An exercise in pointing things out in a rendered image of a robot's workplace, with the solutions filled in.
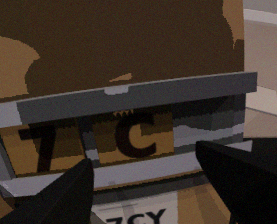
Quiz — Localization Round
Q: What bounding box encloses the white paper ticket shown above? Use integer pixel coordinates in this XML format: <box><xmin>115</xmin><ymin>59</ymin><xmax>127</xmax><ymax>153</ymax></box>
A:
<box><xmin>90</xmin><ymin>190</ymin><xmax>178</xmax><ymax>224</ymax></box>

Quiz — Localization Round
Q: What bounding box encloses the tan letter tile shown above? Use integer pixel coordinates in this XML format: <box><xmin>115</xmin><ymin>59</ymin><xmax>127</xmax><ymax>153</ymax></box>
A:
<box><xmin>89</xmin><ymin>103</ymin><xmax>175</xmax><ymax>167</ymax></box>
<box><xmin>0</xmin><ymin>117</ymin><xmax>86</xmax><ymax>179</ymax></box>

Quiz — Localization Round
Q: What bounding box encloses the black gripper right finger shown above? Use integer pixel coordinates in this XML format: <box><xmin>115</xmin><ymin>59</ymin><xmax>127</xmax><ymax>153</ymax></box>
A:
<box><xmin>195</xmin><ymin>141</ymin><xmax>277</xmax><ymax>224</ymax></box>

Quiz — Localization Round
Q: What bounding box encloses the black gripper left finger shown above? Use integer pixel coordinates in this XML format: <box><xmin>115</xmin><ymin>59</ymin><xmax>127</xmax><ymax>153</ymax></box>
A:
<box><xmin>0</xmin><ymin>159</ymin><xmax>94</xmax><ymax>224</ymax></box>

